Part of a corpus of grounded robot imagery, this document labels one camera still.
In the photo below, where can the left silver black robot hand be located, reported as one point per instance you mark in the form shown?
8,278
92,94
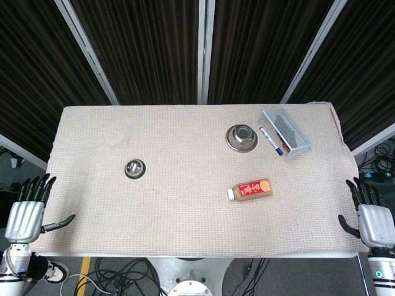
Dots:
23,217

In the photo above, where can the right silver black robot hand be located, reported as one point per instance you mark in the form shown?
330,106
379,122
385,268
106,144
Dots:
371,223

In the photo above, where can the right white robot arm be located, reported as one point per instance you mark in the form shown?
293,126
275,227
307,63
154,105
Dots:
382,271

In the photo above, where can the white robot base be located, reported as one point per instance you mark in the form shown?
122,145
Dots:
188,277

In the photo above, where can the black white sneaker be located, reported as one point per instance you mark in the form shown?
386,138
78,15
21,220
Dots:
55,271

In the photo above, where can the small steel cup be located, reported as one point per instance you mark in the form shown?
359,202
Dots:
135,168

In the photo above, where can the white mesh metal basket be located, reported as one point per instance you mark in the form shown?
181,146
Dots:
288,132

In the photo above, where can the orange juice bottle red label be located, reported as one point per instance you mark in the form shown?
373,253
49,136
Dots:
251,189

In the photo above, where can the blue capped marker pen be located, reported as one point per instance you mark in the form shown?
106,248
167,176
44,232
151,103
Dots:
271,140

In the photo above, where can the stainless steel bowl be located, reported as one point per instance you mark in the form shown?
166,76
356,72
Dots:
241,138

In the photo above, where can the beige woven table cloth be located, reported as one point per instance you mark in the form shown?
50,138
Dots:
197,185

